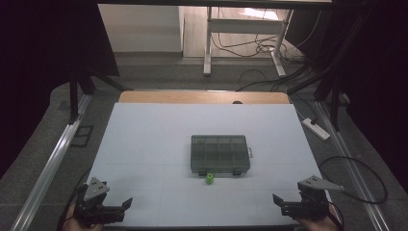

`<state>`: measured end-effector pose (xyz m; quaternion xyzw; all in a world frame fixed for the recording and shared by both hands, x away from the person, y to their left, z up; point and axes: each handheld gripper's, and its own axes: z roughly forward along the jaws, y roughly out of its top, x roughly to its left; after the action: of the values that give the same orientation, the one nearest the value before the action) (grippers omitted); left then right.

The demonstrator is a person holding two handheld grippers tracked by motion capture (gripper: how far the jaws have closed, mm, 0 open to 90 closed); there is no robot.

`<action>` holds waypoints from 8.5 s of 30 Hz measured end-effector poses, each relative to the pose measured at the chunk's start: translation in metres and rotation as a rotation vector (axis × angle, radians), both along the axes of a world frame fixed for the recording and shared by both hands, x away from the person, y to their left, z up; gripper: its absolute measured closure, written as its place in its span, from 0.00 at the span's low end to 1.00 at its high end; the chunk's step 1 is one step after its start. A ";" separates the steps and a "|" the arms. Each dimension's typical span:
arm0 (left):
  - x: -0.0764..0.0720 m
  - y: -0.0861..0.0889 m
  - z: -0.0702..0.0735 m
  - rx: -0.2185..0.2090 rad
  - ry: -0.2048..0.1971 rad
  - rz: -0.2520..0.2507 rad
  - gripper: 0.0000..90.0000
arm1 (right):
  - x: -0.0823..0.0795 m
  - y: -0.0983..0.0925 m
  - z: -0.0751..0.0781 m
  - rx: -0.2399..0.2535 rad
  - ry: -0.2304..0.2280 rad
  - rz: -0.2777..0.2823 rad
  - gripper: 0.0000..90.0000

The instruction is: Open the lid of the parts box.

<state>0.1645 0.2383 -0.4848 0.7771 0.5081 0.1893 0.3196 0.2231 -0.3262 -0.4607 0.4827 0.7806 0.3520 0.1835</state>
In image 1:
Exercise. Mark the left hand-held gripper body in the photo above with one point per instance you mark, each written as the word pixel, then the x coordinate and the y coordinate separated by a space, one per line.
pixel 96 189

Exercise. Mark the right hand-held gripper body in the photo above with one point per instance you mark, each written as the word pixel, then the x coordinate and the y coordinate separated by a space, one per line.
pixel 316 200

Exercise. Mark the small green plastic part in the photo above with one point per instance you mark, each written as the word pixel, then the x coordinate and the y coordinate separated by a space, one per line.
pixel 209 179

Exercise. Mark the grey transparent compartment box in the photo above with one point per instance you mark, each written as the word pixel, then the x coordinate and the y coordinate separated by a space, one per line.
pixel 219 154

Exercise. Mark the person's right hand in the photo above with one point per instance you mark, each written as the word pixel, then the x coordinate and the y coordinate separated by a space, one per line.
pixel 320 225

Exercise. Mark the person's left hand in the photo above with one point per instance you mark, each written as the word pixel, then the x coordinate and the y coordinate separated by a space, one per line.
pixel 72 224

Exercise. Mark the dark floor socket cover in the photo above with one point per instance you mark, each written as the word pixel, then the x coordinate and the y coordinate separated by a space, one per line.
pixel 81 136

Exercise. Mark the white board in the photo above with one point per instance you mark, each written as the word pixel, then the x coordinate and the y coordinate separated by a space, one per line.
pixel 150 144

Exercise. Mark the white power strip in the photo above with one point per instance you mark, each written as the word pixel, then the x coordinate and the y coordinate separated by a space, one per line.
pixel 316 129

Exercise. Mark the black metal stand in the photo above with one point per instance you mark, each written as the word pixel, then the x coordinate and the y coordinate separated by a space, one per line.
pixel 73 96
pixel 335 96

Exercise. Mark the wooden table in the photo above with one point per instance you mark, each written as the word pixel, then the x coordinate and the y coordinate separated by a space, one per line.
pixel 198 97

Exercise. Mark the black curtain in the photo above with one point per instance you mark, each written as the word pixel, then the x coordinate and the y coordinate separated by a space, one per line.
pixel 381 80
pixel 38 64

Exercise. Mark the white cabinet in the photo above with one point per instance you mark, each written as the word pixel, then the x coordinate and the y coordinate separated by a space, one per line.
pixel 141 29

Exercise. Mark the aluminium rail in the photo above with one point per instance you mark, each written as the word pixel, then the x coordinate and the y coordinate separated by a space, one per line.
pixel 352 170
pixel 48 170

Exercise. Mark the white desk frame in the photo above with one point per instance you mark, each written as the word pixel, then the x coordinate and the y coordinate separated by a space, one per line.
pixel 243 26

